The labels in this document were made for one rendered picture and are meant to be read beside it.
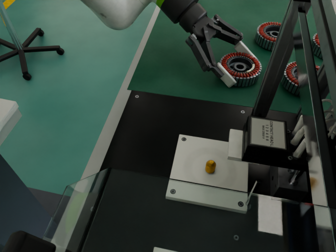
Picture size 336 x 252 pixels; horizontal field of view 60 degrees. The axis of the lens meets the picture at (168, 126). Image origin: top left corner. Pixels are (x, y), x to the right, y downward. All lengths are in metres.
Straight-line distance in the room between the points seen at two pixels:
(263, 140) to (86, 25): 2.17
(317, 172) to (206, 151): 0.32
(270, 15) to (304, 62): 0.70
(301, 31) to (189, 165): 0.31
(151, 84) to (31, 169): 1.01
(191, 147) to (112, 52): 1.64
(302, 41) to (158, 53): 0.51
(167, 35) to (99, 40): 1.39
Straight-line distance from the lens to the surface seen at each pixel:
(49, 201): 1.50
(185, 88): 0.78
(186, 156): 0.60
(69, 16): 2.67
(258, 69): 0.81
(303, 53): 0.45
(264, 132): 0.49
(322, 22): 0.43
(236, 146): 0.51
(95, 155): 0.66
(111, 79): 1.96
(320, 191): 0.32
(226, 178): 0.59
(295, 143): 0.51
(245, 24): 1.05
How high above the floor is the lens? 1.29
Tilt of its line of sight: 51 degrees down
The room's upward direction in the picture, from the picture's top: straight up
